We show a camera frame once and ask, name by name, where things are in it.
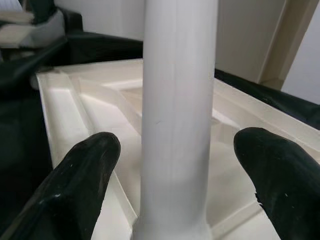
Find white plastic table leg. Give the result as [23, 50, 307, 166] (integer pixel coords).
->
[132, 0, 220, 240]

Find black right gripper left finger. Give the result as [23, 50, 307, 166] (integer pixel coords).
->
[0, 131, 122, 240]

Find black table cloth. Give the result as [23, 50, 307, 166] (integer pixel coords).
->
[0, 7, 320, 226]

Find beige door frame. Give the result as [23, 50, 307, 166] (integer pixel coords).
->
[257, 0, 316, 91]

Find white plastic children table top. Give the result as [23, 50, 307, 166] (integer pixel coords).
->
[29, 58, 320, 240]

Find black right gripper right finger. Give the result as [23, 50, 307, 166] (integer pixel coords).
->
[233, 126, 320, 240]

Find grey white fabric pile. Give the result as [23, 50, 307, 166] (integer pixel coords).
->
[0, 0, 67, 50]

